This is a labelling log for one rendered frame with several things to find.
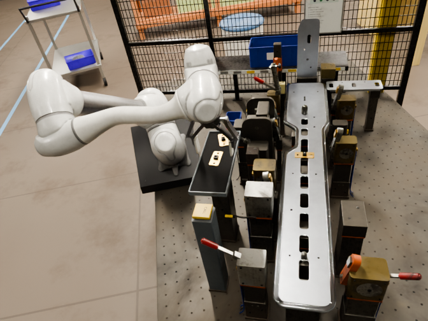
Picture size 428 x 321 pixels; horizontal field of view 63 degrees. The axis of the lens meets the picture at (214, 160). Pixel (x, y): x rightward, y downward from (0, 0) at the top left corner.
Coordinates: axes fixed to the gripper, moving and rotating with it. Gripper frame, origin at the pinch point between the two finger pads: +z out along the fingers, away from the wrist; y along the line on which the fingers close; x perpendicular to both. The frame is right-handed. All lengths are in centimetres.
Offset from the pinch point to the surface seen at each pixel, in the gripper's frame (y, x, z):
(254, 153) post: 12.7, 11.7, 10.0
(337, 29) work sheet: 43, 127, 3
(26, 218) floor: -192, 37, 120
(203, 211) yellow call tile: 3.0, -26.9, 4.0
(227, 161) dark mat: 5.0, -1.1, 4.0
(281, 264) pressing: 29.5, -32.2, 20.0
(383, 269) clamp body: 59, -32, 14
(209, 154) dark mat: -3.5, 2.2, 4.0
